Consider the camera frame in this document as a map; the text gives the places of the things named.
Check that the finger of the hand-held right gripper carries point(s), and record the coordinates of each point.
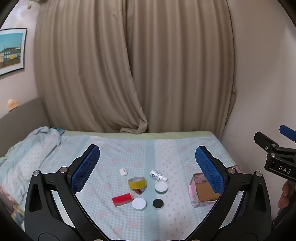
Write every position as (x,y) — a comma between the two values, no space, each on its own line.
(288,132)
(263,139)

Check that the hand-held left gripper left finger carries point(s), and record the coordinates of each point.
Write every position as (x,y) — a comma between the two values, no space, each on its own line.
(85,169)

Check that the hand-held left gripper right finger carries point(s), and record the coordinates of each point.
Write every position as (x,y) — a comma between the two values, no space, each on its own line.
(208,171)

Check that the pink cardboard box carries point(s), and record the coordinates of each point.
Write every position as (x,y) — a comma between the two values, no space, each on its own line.
(203,193)

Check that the red rectangular box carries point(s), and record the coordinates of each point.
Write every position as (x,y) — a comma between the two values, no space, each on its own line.
(121,199)

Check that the green jar with white lid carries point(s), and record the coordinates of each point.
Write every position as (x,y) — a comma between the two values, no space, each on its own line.
(161,186)

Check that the yellow tape roll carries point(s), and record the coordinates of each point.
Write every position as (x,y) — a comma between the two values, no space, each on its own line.
(133,184)

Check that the white round jar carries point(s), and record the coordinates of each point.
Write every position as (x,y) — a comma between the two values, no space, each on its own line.
(139,204)

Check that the person's right hand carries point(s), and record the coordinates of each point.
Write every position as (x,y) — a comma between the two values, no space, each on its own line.
(285,194)

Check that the white earbuds case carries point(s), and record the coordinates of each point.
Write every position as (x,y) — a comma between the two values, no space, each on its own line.
(123,171)

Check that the blue cloth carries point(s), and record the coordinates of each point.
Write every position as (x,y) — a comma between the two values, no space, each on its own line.
(61,131)

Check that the white bottle with black print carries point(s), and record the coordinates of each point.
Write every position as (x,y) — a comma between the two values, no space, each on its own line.
(157,175)

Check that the crumpled light blue quilt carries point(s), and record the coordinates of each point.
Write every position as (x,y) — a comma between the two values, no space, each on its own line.
(34,153)

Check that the blue pink printed blanket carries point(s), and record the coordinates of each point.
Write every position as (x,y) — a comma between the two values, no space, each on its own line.
(138,153)

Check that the small red grey object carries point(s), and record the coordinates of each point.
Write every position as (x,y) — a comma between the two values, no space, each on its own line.
(140,191)

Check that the black round disc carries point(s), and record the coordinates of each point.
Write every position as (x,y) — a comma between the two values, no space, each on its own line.
(158,203)

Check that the grey headboard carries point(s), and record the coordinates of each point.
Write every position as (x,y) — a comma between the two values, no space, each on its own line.
(25,115)

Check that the brown patterned cloth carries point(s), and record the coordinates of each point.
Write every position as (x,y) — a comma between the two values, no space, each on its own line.
(10,206)

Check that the small orange ornament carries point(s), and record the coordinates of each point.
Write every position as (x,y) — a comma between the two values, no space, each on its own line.
(12,103)

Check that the beige curtain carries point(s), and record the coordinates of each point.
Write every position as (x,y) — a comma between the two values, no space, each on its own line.
(81,64)
(180,64)

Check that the framed wall poster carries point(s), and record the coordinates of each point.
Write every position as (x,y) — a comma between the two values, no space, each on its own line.
(11,51)

